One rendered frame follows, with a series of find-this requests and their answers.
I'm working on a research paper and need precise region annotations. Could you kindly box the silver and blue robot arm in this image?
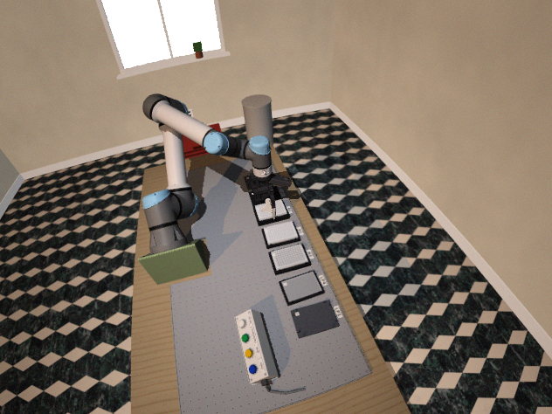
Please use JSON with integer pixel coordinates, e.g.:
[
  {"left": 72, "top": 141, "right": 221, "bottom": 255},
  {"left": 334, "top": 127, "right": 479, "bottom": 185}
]
[{"left": 142, "top": 93, "right": 292, "bottom": 254}]

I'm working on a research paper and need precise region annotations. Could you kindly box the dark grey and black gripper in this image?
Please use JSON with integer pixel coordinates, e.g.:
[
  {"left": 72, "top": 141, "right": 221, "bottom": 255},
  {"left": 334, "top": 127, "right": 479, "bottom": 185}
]
[{"left": 250, "top": 173, "right": 276, "bottom": 219}]

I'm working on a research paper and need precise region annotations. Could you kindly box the white operator panel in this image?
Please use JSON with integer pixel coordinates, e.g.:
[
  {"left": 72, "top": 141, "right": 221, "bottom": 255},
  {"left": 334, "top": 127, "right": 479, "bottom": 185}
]
[{"left": 235, "top": 309, "right": 292, "bottom": 395}]

